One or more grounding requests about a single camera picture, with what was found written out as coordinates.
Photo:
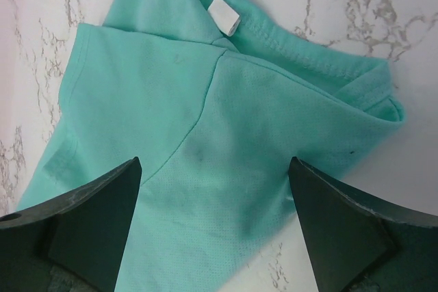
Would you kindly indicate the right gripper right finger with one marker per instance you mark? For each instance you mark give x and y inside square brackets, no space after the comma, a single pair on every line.
[359,242]

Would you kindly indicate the teal t shirt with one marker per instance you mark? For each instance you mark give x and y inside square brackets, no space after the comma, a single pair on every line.
[214,99]

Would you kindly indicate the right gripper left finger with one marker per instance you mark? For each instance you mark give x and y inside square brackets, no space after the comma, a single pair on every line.
[72,242]

